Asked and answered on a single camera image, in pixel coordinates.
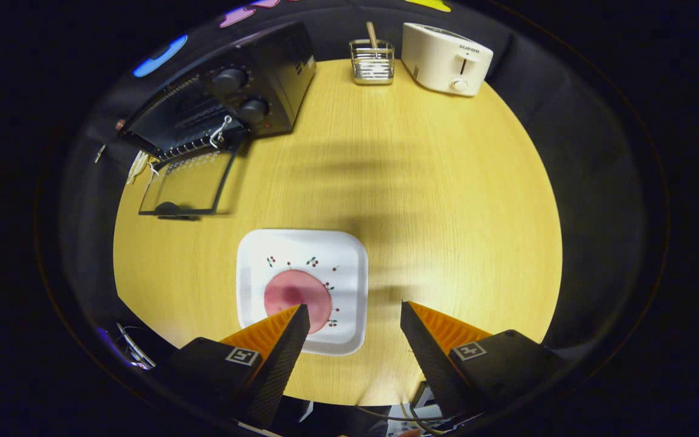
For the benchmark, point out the black toaster oven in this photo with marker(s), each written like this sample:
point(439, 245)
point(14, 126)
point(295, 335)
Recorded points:
point(276, 67)

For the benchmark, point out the white cherry print plate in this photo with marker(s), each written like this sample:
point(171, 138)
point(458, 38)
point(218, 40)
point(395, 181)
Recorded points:
point(301, 249)

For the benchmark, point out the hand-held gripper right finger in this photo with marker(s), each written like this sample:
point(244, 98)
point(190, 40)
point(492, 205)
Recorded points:
point(431, 364)

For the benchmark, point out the pale cloth clip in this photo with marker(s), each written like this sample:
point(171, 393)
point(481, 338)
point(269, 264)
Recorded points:
point(100, 153)

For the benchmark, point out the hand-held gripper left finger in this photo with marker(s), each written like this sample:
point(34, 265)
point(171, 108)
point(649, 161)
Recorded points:
point(283, 364)

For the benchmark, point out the pink ham slice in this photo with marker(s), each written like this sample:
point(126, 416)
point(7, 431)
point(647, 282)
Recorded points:
point(292, 291)

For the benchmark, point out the wooden stick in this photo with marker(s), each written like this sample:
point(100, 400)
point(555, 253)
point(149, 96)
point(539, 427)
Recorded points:
point(372, 35)

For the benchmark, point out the clear plastic bag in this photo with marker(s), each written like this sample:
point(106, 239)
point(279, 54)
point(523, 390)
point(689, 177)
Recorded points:
point(137, 169)

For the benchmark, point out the white bread toaster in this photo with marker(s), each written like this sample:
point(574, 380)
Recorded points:
point(440, 60)

